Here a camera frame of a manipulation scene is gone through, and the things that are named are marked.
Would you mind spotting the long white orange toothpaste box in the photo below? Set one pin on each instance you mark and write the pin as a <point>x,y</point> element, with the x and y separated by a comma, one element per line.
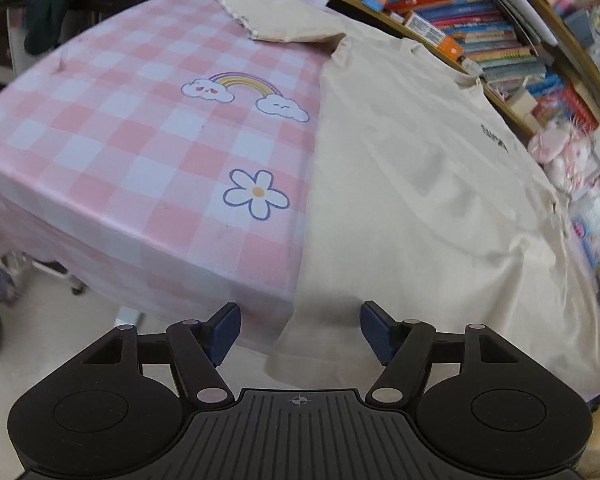
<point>432,35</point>

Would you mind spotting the pink checkered tablecloth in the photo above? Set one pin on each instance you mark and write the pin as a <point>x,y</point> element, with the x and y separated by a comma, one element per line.
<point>130,135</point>

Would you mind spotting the row of colourful books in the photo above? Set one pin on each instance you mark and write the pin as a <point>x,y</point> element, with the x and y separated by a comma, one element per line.
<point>480,15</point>

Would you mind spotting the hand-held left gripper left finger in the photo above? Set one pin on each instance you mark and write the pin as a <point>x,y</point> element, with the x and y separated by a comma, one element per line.
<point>226,331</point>

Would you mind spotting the pink plush toy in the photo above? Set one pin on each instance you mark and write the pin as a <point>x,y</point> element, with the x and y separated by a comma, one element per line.
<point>560,152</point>

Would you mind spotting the dark green cloth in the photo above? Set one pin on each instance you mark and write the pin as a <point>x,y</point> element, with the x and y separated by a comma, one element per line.
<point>50,10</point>

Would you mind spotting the cream t-shirt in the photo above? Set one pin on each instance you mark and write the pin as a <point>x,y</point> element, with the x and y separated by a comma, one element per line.
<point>405,185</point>

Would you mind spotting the wooden bookshelf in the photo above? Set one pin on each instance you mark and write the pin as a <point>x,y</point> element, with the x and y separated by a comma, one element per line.
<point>512,115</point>

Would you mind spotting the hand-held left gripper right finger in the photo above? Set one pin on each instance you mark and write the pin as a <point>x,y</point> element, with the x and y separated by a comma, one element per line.
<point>375,332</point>

